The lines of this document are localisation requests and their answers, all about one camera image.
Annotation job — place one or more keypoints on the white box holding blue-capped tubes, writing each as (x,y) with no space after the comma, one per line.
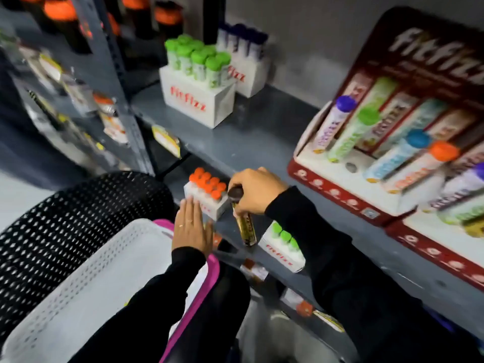
(249,77)

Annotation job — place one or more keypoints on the light blue-capped display tube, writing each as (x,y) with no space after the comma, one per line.
(397,154)

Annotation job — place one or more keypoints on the person's left thumb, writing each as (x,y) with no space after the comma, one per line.
(210,236)

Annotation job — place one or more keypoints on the pink plastic basket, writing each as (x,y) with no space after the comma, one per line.
(208,275)

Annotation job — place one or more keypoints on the white and orange price tag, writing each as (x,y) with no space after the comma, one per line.
(297,302)

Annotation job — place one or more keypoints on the person's right hand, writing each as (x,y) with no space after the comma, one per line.
(261,188)

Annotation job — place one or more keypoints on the dark blue-capped tube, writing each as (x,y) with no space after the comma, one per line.
(259,45)
(247,41)
(237,37)
(223,35)

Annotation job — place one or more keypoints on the person's left little finger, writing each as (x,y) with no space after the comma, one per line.
(178,219)

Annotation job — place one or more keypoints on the black bottle with orange cap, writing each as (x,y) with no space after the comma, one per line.
(66,24)
(137,13)
(168,18)

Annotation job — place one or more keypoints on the tall red cardboard display stand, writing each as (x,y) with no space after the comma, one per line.
(427,64)

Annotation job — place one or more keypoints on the small white box, green-capped tubes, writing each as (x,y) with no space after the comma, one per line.
(279,255)

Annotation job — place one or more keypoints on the hanging orange-topped product packet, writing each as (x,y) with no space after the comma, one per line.
(111,119)

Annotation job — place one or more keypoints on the large white box, green-capped tubes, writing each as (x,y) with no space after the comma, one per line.
(193,100)

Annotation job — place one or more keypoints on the cluster of orange-capped tubes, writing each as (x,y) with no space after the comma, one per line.
(208,183)

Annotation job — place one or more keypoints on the person's black trouser leg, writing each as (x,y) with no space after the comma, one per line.
(211,317)

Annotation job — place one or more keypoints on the gold tube with dark cap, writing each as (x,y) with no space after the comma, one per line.
(246,228)

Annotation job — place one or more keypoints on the person's left forearm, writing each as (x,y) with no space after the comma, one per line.
(151,302)

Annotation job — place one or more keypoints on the person's left hand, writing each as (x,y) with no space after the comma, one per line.
(191,232)

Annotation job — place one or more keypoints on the grey metal shelf upright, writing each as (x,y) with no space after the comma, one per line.
(113,94)

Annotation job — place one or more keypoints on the low red cardboard display stand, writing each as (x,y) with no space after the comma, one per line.
(442,241)

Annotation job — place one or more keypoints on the person's left middle finger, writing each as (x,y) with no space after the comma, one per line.
(192,211)

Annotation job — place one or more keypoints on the white and yellow price tag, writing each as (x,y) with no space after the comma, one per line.
(329,321)

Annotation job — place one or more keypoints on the green-capped pale display tube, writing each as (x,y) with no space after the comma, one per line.
(353,134)

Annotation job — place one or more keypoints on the black vertical post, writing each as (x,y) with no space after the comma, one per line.
(214,18)

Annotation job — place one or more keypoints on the white perforated plastic basket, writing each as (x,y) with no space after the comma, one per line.
(94,291)

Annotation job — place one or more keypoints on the cluster of green-capped white tubes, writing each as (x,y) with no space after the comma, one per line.
(198,58)

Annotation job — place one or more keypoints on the black perforated plastic basket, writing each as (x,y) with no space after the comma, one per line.
(64,223)

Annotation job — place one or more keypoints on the white and red price tag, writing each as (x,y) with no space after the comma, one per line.
(255,271)

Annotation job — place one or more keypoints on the green labelled display tube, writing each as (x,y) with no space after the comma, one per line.
(465,213)

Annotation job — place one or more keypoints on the orange-capped display tube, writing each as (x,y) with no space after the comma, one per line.
(419,168)

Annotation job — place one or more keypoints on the person's right forearm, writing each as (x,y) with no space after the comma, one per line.
(363,283)

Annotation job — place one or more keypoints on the grey metal shelf board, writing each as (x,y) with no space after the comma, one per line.
(264,132)

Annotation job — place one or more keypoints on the white box holding orange-capped tubes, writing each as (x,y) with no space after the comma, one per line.
(211,207)

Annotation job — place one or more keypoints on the yellow shelf price tag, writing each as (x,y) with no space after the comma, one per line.
(167,140)

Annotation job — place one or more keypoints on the person's right fingers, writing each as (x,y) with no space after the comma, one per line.
(247,200)

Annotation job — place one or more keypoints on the purple-capped white display tube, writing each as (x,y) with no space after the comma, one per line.
(332,122)
(457,187)

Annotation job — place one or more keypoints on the yellow labelled display tube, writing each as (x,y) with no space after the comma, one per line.
(475,227)

